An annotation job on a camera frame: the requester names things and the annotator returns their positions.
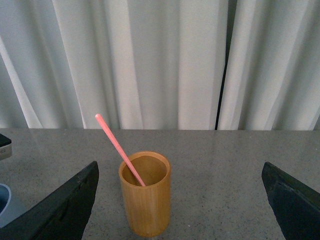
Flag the white pleated curtain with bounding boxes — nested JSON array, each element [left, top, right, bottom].
[[0, 0, 320, 131]]

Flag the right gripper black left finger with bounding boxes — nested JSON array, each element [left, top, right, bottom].
[[0, 161, 99, 240]]

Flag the pink chopstick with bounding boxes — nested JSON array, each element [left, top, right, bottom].
[[95, 113, 146, 187]]

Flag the grey device at table edge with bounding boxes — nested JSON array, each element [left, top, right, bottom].
[[0, 134, 12, 161]]

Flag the bamboo chopstick holder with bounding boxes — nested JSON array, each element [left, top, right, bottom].
[[118, 151, 172, 238]]

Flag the light blue plastic cup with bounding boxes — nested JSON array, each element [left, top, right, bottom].
[[0, 183, 27, 228]]

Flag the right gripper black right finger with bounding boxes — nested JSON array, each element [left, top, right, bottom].
[[261, 162, 320, 240]]

